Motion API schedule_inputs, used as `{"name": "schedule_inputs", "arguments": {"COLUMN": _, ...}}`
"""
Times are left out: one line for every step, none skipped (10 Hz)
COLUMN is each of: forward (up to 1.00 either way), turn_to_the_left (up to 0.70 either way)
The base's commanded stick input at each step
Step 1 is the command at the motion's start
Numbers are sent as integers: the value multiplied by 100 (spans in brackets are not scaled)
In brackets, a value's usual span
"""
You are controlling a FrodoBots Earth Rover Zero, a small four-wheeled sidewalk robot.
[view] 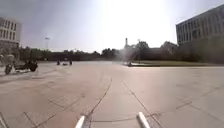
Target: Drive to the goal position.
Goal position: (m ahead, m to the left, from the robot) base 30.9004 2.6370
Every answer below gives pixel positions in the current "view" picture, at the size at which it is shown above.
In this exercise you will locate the robot's own part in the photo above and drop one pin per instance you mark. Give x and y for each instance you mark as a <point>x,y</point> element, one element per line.
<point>80,122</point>
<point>143,120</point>

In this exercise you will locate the tower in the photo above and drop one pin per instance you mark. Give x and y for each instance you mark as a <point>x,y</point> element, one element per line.
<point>126,42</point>

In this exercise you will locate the group of people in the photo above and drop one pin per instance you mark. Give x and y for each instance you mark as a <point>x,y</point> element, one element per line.
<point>64,62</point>

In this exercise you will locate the grey paved plaza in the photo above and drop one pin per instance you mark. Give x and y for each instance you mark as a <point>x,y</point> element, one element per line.
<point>113,96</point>

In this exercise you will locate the pale building with windows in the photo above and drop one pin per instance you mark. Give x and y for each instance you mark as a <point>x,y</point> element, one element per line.
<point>8,33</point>

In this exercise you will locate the grass lawn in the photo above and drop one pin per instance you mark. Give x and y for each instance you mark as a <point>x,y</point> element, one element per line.
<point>170,62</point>

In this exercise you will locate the dark motor scooter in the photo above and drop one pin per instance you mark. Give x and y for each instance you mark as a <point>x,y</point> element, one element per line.
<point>21,66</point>

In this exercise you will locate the grey building with windows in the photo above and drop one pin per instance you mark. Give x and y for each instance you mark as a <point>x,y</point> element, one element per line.
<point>203,28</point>

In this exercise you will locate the floodlight pole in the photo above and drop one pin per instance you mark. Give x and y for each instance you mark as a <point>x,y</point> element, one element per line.
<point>47,43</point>

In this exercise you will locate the row of trees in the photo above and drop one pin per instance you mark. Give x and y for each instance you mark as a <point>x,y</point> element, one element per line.
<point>100,53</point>

